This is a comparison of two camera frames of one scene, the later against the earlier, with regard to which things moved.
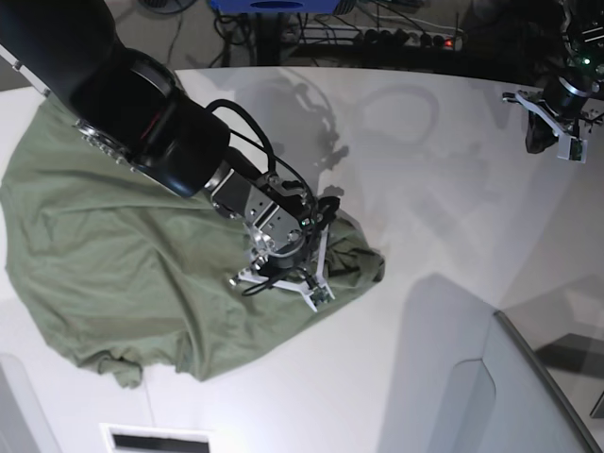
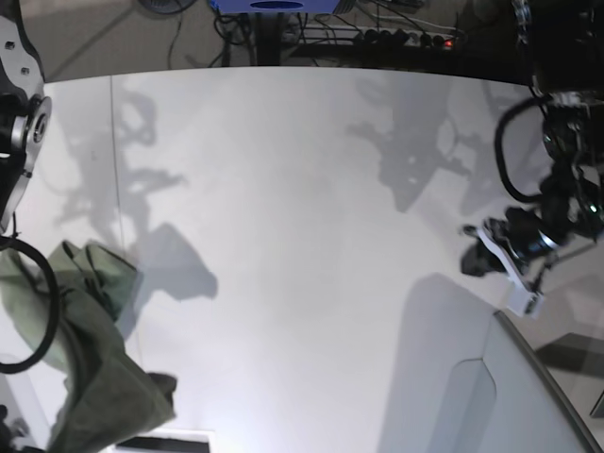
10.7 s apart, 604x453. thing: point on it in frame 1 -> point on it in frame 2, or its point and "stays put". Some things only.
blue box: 290,7 stays put
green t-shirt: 142,280 -> 64,310
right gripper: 558,110 -> 522,244
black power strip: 363,36 stays put
